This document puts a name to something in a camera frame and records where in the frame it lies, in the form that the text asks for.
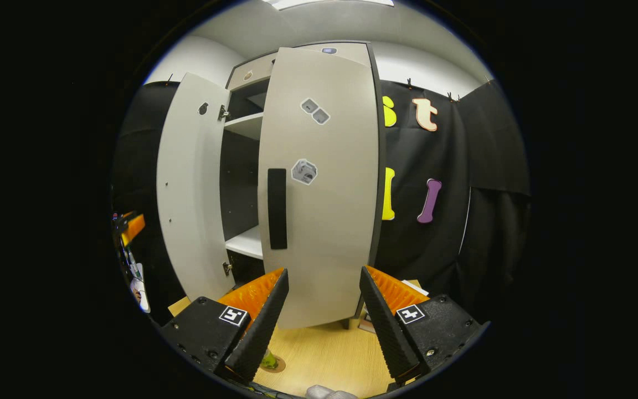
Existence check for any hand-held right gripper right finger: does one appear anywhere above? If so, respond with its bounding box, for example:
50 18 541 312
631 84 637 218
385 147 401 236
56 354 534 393
359 265 490 386

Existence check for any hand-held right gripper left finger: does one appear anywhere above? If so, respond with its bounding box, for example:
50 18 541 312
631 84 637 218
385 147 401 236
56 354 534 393
161 268 290 384

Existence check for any grey cabinet door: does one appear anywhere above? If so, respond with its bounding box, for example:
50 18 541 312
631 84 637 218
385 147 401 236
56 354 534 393
257 47 382 330
156 72 236 303

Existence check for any grey open-shelf cabinet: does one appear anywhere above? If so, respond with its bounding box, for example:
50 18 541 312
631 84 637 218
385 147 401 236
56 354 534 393
219 40 386 330

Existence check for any black backdrop cloth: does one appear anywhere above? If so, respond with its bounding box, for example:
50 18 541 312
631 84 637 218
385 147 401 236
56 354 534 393
372 79 531 325
111 82 187 325

